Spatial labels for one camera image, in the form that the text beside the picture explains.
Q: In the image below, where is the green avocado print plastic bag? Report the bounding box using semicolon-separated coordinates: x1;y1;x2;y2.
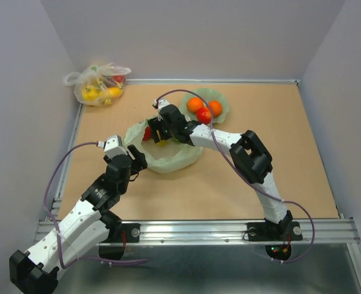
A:
123;119;203;174

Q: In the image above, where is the orange fruit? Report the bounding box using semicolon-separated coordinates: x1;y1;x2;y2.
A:
187;97;204;113
208;100;223;118

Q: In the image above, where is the red tomato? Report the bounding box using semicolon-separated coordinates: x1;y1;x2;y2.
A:
195;107;212;125

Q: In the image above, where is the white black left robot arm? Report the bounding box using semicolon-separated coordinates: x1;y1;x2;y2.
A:
9;138;147;293

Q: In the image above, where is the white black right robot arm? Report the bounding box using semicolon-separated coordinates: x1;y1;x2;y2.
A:
148;100;293;239

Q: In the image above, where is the yellow fruit in bag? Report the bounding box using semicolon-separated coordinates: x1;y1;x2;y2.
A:
156;140;168;147

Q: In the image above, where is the clear plastic bag of fruit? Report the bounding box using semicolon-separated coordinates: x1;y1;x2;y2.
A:
63;63;132;107

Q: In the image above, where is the green scalloped bowl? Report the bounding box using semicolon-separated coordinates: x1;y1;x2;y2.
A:
179;88;230;123

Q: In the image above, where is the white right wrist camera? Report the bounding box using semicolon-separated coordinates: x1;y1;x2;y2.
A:
152;98;170;113

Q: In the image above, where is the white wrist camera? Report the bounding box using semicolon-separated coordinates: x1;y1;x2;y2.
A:
97;135;127;159
152;98;170;113

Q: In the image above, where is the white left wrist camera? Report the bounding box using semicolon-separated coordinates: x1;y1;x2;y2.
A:
97;135;127;159

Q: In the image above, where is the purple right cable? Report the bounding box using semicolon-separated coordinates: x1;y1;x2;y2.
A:
155;89;316;265

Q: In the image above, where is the purple cable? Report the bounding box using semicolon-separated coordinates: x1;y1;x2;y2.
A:
42;141;148;268
155;89;316;265

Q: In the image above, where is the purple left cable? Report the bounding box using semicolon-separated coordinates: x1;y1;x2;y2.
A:
42;141;148;268

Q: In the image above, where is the aluminium mounting rail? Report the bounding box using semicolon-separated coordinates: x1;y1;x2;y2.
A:
36;217;360;246

